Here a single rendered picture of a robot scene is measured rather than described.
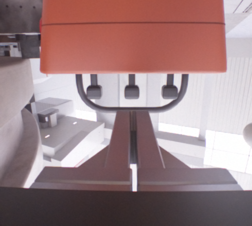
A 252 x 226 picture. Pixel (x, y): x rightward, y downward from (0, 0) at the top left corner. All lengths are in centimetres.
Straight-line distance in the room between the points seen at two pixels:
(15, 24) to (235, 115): 1377
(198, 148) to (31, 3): 290
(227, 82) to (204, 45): 1338
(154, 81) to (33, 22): 225
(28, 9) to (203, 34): 122
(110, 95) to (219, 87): 1083
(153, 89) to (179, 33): 297
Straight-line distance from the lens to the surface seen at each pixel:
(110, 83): 345
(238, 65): 1350
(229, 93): 1372
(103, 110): 32
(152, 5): 19
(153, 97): 317
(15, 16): 134
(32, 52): 143
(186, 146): 322
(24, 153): 152
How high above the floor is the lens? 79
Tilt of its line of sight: 16 degrees up
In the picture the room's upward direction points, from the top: 180 degrees clockwise
